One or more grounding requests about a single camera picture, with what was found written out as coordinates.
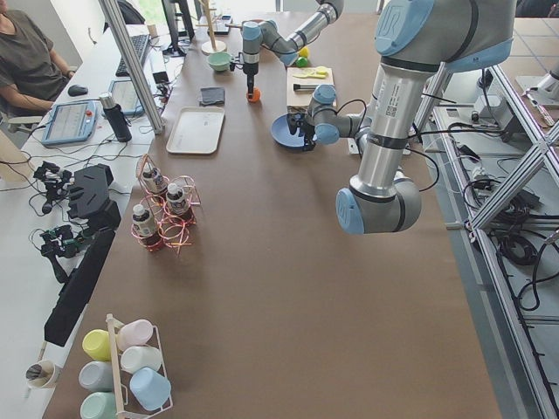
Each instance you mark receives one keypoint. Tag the copper wire bottle rack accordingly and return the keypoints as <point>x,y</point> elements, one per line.
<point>173,229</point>

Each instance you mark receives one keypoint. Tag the blue teach pendant far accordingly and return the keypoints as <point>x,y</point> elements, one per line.
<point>124,94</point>

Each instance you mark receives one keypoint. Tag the yellow cup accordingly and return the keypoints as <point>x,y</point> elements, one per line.
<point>96,345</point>

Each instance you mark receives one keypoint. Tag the orange mandarin fruit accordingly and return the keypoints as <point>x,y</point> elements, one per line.
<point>254,95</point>

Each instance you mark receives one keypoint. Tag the wooden cup rack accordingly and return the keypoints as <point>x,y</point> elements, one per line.
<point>127,405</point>

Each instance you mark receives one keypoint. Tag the pink cup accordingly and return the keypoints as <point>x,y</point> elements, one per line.
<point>136,333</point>

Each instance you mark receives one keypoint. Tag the blue teach pendant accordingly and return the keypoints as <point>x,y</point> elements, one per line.
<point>70,122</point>
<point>124,94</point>

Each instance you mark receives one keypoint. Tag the green bowl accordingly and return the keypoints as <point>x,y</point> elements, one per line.
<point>219,61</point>

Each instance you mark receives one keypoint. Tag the steel muddler black tip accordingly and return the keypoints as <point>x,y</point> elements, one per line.
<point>304,88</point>

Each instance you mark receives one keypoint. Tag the grey folded cloth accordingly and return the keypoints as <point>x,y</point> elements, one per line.
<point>212,96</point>

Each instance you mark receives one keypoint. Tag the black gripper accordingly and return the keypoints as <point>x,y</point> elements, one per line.
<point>308,129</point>
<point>251,70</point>

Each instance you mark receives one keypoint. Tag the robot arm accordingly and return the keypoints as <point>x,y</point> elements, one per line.
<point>413,39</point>
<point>256,35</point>

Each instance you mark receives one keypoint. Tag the bamboo cutting board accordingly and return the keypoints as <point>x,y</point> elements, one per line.
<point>293,99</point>

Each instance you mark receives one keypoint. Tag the green lime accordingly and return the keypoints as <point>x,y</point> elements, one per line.
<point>301,62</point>

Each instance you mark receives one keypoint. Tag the black thermos bottle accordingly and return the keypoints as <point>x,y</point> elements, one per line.
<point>115,117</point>

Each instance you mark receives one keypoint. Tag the seated person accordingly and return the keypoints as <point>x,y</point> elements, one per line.
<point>33,74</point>

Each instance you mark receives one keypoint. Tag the blue teach pendant near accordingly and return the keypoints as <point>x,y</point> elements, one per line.
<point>70,122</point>

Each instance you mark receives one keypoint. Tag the tea bottle front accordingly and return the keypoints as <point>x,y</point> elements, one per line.
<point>145,228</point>

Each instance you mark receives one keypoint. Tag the mint green cup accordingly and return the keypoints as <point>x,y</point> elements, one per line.
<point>98,405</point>

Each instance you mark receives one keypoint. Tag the grey cup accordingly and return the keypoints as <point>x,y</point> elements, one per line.
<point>97,376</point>

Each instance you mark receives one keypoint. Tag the tea bottle back left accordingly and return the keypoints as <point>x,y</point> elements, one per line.
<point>153,180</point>

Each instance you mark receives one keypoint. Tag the yellow plastic knife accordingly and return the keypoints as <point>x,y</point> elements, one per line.
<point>310,75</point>

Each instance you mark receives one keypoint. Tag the tea bottle back right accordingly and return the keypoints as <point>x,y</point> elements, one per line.
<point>177,202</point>

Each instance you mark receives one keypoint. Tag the cream rabbit tray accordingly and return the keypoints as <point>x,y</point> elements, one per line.
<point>196,131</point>

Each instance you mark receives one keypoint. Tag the blue cup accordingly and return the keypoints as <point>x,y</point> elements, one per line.
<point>150,388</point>

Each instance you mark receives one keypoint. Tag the white cup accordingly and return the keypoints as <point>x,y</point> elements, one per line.
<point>137,357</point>

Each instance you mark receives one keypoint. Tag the black computer mouse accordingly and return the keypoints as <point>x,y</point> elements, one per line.
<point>77,90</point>

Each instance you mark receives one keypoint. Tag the tea bottle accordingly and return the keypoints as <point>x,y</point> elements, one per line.
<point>153,180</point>
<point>177,202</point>
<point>145,228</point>

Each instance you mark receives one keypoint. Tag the wooden cup stand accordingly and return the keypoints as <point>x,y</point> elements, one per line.
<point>213,45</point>

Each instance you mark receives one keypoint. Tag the blue round plate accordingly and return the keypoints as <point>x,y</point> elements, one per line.
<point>282,135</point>

